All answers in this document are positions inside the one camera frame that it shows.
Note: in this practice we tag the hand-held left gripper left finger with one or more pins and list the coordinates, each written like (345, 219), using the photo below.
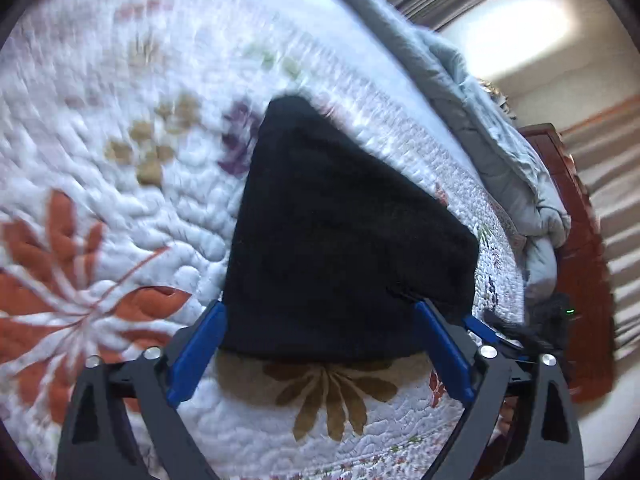
(192, 360)

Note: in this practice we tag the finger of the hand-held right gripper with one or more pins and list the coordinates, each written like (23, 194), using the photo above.
(480, 327)

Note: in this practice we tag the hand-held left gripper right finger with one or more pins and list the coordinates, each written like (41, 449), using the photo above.
(445, 355)

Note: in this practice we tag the black pants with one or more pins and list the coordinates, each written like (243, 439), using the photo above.
(340, 240)

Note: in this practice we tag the floral quilted bedspread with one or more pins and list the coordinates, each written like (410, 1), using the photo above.
(140, 170)

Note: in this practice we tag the grey-blue comforter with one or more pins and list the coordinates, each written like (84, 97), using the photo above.
(480, 125)

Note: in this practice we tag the wooden bed frame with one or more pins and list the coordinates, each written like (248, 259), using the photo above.
(580, 260)

